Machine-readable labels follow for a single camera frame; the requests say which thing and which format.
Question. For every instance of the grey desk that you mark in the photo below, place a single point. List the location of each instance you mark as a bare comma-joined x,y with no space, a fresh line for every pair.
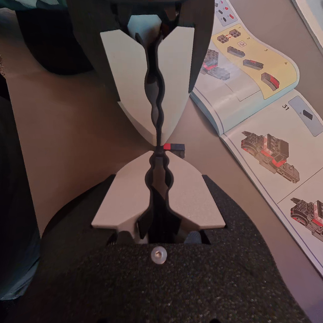
75,151

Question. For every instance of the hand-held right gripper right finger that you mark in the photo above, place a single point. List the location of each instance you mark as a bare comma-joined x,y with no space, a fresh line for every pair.
196,199

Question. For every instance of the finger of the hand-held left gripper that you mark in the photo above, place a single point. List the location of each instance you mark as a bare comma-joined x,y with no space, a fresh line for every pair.
178,70
126,75

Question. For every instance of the instruction booklet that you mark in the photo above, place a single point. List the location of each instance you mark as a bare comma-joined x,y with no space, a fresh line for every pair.
313,20
252,113

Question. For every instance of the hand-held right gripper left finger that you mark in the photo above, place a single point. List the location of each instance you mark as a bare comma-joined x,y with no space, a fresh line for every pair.
123,199

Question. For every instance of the closed instruction booklet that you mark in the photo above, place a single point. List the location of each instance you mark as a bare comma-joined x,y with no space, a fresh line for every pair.
313,20

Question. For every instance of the black and red brick assembly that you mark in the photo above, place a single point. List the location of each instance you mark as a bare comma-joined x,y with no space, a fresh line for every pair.
176,149

